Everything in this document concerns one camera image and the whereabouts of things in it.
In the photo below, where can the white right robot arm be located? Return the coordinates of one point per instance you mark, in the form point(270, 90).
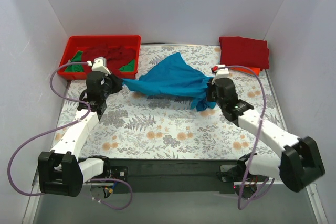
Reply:
point(299, 161)

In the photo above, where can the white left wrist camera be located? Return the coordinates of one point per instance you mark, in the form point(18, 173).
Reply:
point(100, 65)

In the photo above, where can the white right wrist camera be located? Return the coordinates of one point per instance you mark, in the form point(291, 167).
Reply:
point(220, 71)

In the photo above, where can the crumpled dark red t-shirt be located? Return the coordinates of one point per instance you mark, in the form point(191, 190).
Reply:
point(118, 58)

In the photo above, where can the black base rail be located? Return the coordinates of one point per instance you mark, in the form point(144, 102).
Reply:
point(174, 175)

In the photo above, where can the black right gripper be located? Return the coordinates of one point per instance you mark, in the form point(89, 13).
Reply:
point(210, 92)

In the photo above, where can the folded orange t-shirt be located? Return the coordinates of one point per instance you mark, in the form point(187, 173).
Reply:
point(251, 70)

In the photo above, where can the teal blue t-shirt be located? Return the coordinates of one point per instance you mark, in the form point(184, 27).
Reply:
point(174, 77)

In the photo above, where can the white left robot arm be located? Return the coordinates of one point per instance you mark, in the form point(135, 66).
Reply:
point(60, 171)

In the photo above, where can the floral patterned table mat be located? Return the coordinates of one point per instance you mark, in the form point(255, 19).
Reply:
point(136, 126)

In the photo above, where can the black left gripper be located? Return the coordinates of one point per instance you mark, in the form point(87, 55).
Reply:
point(116, 83)

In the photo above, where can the red plastic bin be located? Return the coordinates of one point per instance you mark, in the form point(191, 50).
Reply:
point(80, 43)

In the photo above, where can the folded dark red t-shirt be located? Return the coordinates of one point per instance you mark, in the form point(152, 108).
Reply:
point(245, 52)

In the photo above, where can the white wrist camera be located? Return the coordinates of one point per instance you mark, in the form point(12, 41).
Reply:
point(220, 71)
point(100, 65)

